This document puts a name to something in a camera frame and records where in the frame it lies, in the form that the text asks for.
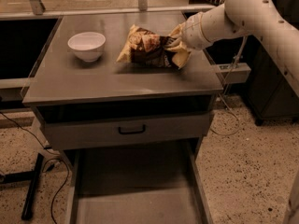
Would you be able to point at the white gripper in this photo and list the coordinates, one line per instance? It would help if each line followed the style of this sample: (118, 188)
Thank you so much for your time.
(193, 33)

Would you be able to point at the grey top drawer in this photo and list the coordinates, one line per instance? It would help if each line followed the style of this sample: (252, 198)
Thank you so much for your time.
(104, 133)

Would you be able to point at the brown chip bag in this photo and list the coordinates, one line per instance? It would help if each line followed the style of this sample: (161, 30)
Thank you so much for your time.
(144, 46)

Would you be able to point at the black drawer handle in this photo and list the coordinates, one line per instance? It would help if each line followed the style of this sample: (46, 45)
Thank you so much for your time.
(132, 130)

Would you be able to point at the grey side bracket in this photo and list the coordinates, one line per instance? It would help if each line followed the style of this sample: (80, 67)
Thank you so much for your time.
(229, 74)

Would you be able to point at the dark cabinet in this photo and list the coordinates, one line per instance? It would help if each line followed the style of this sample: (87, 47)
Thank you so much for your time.
(267, 92)

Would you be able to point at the open grey middle drawer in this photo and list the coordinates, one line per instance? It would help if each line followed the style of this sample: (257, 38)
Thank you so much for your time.
(155, 183)

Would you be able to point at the grey drawer cabinet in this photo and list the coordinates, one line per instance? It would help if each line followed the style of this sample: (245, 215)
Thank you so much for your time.
(66, 89)

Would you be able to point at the black metal stand foot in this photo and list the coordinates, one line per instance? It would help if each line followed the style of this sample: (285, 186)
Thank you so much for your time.
(31, 176)

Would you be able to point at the white ceramic bowl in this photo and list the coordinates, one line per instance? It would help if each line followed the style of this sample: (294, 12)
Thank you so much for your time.
(87, 46)

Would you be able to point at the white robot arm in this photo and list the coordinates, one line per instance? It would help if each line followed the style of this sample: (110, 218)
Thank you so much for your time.
(260, 18)

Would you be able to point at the grey metal rail frame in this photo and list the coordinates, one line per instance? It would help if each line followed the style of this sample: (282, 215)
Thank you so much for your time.
(22, 9)

